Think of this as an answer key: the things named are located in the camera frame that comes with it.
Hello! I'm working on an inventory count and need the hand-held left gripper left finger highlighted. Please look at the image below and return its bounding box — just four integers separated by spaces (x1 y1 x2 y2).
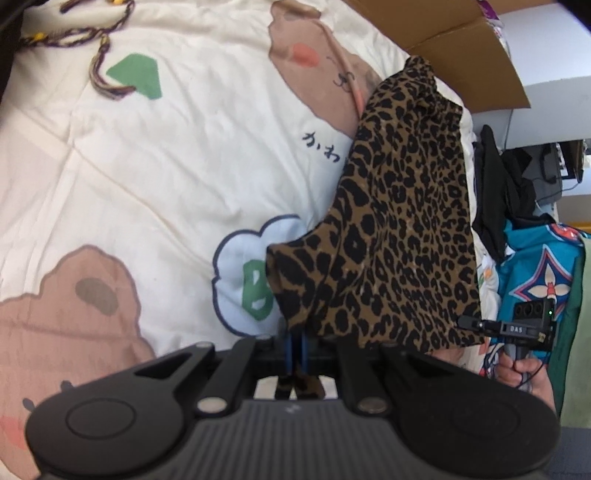
134 332 297 415

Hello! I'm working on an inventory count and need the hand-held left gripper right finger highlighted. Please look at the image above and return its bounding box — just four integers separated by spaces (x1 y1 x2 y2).
298 335 459 415

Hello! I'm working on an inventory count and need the leopard print garment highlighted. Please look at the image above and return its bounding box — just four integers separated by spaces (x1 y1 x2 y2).
265 55 485 400

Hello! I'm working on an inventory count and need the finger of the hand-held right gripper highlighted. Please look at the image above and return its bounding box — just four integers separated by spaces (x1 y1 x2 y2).
456 315 502 334

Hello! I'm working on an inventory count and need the teal printed garment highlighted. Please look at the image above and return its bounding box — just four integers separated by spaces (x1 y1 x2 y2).
478 219 585 379

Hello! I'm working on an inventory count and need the purple white package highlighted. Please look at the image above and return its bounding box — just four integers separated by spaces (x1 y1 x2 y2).
478 0 509 51

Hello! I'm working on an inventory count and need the cream printed blanket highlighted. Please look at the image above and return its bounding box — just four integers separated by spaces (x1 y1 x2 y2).
0 0 502 462

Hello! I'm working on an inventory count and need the person's right hand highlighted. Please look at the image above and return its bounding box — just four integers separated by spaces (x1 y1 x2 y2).
496 353 558 414

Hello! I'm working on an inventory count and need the braided multicolour cord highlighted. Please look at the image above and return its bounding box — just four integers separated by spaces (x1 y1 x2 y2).
18 0 137 101

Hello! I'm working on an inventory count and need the thin black cable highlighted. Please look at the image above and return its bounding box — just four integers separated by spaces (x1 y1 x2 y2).
517 357 546 393

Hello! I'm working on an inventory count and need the large brown cardboard sheet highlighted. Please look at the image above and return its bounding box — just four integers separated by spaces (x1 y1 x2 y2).
342 0 531 114

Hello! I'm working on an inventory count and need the black clothes pile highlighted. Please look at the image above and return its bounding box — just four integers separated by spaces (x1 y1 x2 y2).
471 124 561 264

